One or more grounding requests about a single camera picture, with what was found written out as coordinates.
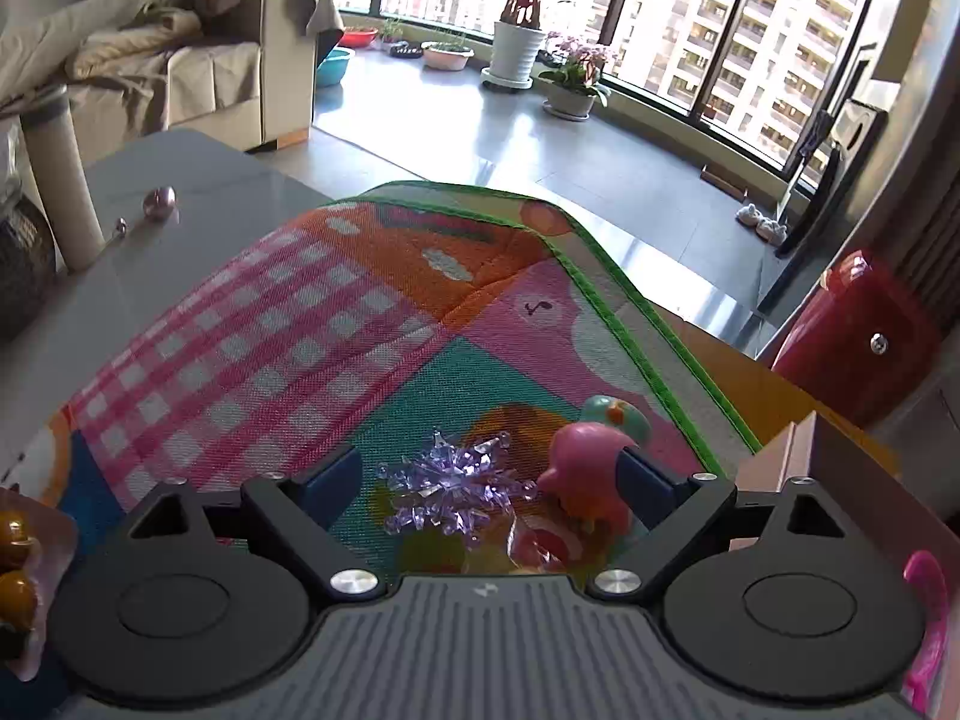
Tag pink green penguin toy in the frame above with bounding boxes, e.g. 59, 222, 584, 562
537, 395, 652, 536

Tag pink cardboard box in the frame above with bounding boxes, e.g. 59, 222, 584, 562
736, 413, 958, 718

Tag purple crystal snowflake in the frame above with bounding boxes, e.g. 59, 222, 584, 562
377, 429, 537, 548

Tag small packaged bread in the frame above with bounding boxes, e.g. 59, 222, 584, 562
460, 514, 610, 580

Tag packaged brown balls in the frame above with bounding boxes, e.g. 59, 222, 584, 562
2, 489, 78, 683

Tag pink toy basket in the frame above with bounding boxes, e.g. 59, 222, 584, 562
903, 550, 950, 713

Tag colourful cartoon play mat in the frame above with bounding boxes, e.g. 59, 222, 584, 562
2, 182, 758, 574

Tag white slippers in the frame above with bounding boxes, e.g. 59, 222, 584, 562
736, 203, 788, 245

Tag pink metallic ball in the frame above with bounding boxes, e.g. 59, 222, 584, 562
142, 185, 178, 223

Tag pink flower pot plant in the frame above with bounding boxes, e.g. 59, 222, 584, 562
539, 31, 610, 122

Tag blue plastic basin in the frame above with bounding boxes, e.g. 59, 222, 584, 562
314, 46, 353, 88

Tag small planter bowl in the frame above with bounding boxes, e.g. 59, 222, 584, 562
421, 41, 475, 71

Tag beige sofa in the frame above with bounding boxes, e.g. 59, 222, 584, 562
2, 0, 345, 164

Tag tall plant white pot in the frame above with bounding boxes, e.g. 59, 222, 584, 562
480, 0, 545, 93

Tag white cylinder post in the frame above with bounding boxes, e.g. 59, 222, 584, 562
20, 85, 106, 271

